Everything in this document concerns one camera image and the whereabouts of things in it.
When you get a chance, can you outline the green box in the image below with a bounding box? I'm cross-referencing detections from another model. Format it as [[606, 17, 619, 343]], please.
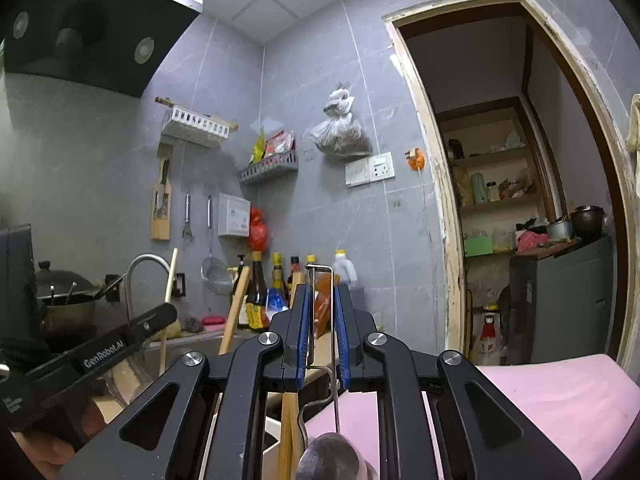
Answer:
[[462, 234, 495, 258]]

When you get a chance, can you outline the white wall rack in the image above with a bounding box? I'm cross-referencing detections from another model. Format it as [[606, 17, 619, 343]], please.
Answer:
[[160, 106, 231, 149]]

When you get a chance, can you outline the wooden shelf unit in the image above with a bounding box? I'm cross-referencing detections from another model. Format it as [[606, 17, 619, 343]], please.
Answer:
[[436, 94, 557, 312]]

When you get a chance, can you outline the white wall box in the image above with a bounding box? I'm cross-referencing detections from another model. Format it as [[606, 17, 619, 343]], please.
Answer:
[[218, 193, 252, 239]]

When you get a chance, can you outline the hanging bag of dried goods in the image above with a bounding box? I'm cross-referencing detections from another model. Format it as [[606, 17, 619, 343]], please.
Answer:
[[308, 82, 374, 159]]

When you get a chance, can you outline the wooden stick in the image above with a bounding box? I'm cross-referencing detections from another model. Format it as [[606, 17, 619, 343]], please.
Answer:
[[154, 96, 240, 131]]

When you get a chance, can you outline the pink cloth bundle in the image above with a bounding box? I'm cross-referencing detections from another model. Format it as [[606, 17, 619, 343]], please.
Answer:
[[515, 229, 549, 254]]

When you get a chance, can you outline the person's left hand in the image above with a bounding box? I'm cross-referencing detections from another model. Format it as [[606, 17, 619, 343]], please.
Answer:
[[9, 427, 77, 480]]

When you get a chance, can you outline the grey wall shelf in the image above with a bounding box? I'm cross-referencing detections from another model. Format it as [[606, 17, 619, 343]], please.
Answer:
[[237, 150, 300, 186]]

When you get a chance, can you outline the wooden knife block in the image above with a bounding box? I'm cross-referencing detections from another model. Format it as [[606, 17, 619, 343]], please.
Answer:
[[150, 142, 175, 242]]

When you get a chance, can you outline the yellow snack packet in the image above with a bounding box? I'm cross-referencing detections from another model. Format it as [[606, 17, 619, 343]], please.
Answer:
[[249, 127, 266, 165]]

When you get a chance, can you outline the black flat panel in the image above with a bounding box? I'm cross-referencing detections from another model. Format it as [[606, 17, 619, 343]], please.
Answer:
[[0, 223, 37, 347]]

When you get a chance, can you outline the black pot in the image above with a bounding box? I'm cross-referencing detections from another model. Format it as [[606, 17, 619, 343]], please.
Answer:
[[569, 204, 606, 241]]

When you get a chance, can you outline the dark soy sauce bottle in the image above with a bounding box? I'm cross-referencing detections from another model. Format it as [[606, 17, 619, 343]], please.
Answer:
[[244, 251, 271, 332]]

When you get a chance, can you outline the black range hood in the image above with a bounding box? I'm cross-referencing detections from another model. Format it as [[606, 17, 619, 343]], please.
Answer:
[[2, 0, 205, 99]]

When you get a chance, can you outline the blue and white packet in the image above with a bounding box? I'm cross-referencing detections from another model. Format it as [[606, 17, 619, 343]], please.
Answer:
[[267, 287, 290, 324]]

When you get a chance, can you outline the red snack packet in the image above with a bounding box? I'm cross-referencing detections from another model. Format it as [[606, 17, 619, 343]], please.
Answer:
[[264, 130, 296, 159]]

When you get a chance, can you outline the hanging metal peeler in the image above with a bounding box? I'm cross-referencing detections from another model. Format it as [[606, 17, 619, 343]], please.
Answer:
[[182, 192, 195, 244]]

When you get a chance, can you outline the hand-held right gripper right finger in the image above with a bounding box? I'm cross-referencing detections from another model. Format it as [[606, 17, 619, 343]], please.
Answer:
[[334, 284, 584, 480]]

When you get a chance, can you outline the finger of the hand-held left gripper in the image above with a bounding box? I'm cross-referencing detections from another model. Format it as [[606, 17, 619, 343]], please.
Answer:
[[74, 302, 179, 380]]

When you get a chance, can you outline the grey cabinet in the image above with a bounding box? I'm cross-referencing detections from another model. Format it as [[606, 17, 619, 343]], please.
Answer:
[[508, 236, 616, 367]]

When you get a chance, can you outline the steel pot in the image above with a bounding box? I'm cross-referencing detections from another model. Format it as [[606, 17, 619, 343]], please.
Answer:
[[545, 217, 575, 241]]

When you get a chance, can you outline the black wok with lid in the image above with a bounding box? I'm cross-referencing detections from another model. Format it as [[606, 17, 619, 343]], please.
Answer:
[[34, 259, 102, 342]]

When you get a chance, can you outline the hanging metal strainer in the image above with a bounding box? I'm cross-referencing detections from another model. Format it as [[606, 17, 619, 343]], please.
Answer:
[[201, 195, 234, 297]]

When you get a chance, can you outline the white wall socket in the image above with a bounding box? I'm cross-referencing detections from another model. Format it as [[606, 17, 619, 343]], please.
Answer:
[[344, 151, 395, 189]]

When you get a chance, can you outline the wooden door frame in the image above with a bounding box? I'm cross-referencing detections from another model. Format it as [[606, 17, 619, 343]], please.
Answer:
[[382, 0, 640, 377]]

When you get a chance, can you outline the steel faucet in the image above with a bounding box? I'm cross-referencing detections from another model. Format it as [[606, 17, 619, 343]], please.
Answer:
[[124, 253, 174, 322]]

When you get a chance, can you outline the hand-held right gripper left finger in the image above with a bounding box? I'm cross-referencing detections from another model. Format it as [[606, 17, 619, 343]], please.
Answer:
[[57, 284, 314, 480]]

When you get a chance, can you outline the orange sauce bag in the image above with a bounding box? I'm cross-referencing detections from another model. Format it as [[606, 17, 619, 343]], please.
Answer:
[[314, 275, 337, 337]]

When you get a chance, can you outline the red plastic bag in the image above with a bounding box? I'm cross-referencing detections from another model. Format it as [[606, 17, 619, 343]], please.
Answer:
[[248, 207, 269, 252]]

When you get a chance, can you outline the white utensil holder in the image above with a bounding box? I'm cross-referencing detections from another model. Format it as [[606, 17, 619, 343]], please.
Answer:
[[212, 392, 284, 480]]

